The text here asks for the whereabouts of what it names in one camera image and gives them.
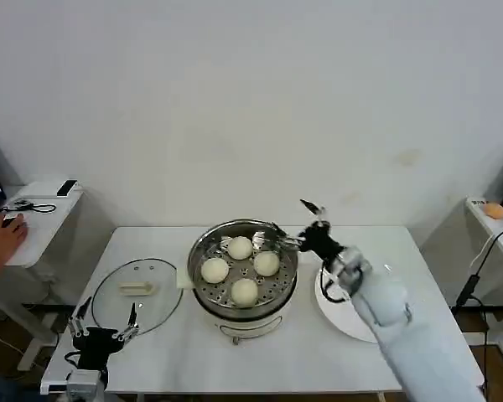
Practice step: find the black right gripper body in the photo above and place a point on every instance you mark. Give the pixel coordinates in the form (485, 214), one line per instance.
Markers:
(318, 240)

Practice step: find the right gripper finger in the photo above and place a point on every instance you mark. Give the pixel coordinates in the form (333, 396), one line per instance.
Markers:
(320, 214)
(291, 240)

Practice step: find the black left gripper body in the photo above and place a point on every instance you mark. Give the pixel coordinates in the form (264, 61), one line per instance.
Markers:
(95, 343)

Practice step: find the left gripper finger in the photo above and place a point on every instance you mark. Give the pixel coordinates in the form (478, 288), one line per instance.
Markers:
(77, 324)
(131, 328)

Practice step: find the white steamed bun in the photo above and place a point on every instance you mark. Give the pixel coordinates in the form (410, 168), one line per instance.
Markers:
(244, 292)
(240, 247)
(267, 264)
(214, 270)

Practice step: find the black computer mouse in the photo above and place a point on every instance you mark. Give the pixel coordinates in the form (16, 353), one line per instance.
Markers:
(8, 223)

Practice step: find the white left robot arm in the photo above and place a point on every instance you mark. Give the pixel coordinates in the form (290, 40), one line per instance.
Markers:
(86, 384)

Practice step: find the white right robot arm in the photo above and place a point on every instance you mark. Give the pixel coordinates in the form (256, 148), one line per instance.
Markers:
(402, 335)

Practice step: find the person's hand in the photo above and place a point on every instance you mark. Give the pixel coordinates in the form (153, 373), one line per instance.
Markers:
(10, 236)

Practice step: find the oval glass lid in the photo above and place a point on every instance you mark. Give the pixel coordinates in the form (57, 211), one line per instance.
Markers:
(121, 307)

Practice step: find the white round plate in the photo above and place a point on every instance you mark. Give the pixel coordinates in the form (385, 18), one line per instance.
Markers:
(343, 318)

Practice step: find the perforated steel steamer basket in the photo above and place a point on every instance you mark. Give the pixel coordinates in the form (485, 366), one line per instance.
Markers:
(209, 243)

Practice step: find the white side desk with mouse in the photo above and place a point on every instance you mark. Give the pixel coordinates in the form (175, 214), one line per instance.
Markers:
(46, 243)

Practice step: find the white electric pot base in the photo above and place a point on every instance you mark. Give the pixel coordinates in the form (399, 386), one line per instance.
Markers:
(251, 328)

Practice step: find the black rectangular phone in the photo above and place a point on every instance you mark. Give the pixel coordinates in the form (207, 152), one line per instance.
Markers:
(67, 187)

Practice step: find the white flat box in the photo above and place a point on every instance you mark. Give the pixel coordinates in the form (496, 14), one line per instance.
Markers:
(37, 190)

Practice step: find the orange round object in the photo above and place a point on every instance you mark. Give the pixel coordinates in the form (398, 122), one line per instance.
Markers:
(494, 210)

